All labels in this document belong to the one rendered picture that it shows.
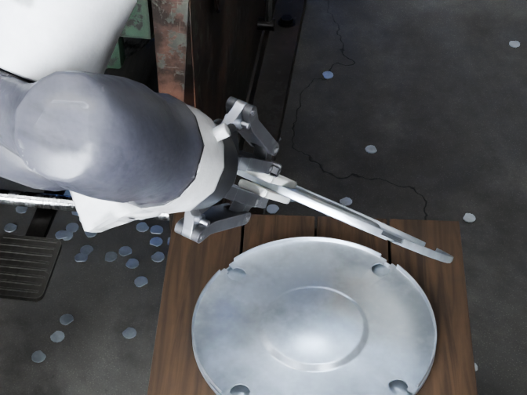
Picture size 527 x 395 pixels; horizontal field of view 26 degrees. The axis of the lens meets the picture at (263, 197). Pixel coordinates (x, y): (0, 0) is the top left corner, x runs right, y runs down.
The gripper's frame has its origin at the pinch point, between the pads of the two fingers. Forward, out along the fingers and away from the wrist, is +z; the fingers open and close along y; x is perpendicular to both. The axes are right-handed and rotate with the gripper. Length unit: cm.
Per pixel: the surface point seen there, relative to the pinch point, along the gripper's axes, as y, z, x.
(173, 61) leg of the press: 7.9, 29.7, 30.2
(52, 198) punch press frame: -19, 51, 52
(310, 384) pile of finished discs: -20.1, 21.9, -5.7
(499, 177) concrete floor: 12, 105, 0
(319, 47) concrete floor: 24, 118, 47
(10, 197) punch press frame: -21, 49, 58
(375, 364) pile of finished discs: -15.5, 26.3, -10.7
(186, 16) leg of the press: 13.6, 25.1, 28.6
